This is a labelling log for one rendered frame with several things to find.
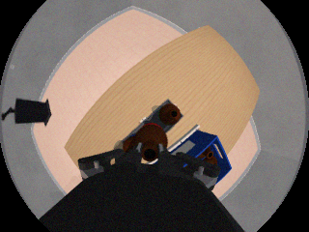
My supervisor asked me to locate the brown bottle with green label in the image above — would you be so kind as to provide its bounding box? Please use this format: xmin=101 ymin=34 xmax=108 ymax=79
xmin=158 ymin=103 xmax=181 ymax=126

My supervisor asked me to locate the blue crate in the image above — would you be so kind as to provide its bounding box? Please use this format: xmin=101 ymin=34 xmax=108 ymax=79
xmin=171 ymin=130 xmax=232 ymax=184

